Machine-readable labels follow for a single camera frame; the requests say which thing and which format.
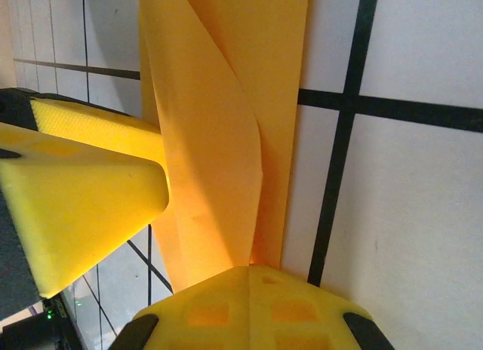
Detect yellow paper sheet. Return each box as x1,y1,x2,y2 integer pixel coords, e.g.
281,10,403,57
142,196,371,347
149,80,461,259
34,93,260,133
138,0,310,294

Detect white grid mat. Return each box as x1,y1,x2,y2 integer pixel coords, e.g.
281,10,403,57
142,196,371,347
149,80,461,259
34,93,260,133
0,0,483,350

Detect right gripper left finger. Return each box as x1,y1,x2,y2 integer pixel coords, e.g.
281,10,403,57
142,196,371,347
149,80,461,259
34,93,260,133
109,266,251,350

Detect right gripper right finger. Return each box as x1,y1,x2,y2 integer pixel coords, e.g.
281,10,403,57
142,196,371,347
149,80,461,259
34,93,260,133
248,264,395,350

